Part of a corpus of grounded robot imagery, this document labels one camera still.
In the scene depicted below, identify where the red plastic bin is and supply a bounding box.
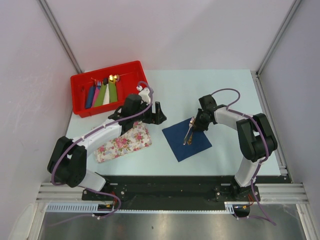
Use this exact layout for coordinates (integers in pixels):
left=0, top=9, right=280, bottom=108
left=70, top=60, right=147, bottom=118

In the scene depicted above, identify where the gold spoon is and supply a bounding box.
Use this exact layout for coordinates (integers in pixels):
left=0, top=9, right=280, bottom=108
left=187, top=132, right=194, bottom=145

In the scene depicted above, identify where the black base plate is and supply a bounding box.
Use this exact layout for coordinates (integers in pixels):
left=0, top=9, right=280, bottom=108
left=81, top=174, right=292, bottom=202

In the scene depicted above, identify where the pink rolled napkin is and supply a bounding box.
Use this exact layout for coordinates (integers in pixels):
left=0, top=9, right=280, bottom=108
left=91, top=81, right=102, bottom=108

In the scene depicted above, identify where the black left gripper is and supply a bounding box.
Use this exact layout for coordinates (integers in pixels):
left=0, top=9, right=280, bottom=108
left=132, top=100, right=166, bottom=125

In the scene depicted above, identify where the floral cloth mat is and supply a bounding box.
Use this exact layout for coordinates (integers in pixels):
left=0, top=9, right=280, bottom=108
left=93, top=122, right=152, bottom=164

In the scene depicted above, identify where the white slotted cable duct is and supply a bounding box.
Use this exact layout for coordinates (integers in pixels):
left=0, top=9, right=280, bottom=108
left=46, top=202, right=234, bottom=215

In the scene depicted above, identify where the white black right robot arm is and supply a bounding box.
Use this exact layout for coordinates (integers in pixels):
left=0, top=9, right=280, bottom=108
left=193, top=95, right=278, bottom=201

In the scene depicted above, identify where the olive green rolled napkin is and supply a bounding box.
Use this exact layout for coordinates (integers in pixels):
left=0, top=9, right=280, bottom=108
left=108, top=74, right=120, bottom=103

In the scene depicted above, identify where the left aluminium corner post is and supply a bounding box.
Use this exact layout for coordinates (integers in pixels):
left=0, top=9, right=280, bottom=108
left=36, top=0, right=83, bottom=74

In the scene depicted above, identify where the blue rolled napkin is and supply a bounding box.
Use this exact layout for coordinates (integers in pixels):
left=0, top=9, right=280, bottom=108
left=85, top=85, right=96, bottom=109

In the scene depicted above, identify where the white rolled napkin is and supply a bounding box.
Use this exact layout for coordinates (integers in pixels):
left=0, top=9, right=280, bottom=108
left=102, top=84, right=110, bottom=105

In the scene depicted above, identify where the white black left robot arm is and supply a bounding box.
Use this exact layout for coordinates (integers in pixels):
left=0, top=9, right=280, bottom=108
left=47, top=94, right=167, bottom=200

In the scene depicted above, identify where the silver fork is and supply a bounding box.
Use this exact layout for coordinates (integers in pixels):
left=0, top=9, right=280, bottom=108
left=183, top=116, right=196, bottom=145

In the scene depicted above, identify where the dark blue paper napkin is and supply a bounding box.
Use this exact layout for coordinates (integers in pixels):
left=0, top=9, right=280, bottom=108
left=162, top=118, right=212, bottom=162

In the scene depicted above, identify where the right aluminium corner post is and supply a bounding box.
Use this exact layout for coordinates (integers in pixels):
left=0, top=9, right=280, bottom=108
left=257, top=0, right=305, bottom=76

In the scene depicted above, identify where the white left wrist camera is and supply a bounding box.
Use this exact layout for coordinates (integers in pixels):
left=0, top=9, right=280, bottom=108
left=136, top=86, right=154, bottom=104

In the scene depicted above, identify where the aluminium corner post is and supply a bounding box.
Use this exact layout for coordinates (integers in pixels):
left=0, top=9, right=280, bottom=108
left=36, top=0, right=83, bottom=74
left=257, top=0, right=305, bottom=76

